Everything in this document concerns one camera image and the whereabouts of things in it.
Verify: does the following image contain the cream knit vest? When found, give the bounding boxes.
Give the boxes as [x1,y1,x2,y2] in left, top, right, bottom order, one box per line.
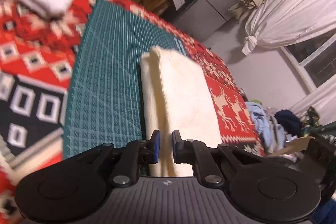
[140,45,224,178]

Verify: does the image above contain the red patterned tablecloth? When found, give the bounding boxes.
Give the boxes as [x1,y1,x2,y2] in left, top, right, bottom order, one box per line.
[0,0,266,224]

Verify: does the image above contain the white plain curtain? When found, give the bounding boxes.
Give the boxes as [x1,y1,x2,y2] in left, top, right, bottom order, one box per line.
[288,87,336,125]

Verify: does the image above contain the navy fleece blanket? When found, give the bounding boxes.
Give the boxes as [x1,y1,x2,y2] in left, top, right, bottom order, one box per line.
[274,109,303,133]

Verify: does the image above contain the beige chair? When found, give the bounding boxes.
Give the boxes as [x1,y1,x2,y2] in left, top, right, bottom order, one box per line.
[272,136,316,157]

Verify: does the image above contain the white knotted curtain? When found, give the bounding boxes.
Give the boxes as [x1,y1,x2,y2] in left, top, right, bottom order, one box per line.
[241,0,336,56]

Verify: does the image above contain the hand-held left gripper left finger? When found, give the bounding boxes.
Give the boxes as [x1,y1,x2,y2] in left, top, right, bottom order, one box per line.
[72,130,161,187]

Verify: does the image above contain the beige hanging jacket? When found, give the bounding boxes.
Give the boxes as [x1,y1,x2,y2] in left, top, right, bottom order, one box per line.
[228,0,265,21]

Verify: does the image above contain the green christmas printed blanket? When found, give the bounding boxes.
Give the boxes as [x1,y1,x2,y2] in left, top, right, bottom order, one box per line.
[299,105,336,141]

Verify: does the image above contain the window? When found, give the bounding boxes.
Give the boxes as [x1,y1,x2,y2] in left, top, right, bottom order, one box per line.
[282,32,336,95]

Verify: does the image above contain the light blue fleece garment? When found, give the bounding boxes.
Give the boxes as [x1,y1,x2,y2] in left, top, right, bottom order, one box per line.
[246,100,287,154]

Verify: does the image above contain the green cutting mat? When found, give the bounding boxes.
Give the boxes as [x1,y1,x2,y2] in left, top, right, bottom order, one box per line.
[61,0,190,161]

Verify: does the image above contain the upright cardboard sheets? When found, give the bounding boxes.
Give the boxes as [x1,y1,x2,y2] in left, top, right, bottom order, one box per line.
[131,0,179,20]

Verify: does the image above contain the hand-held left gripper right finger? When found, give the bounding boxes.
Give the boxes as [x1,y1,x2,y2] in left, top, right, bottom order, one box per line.
[172,130,263,187]

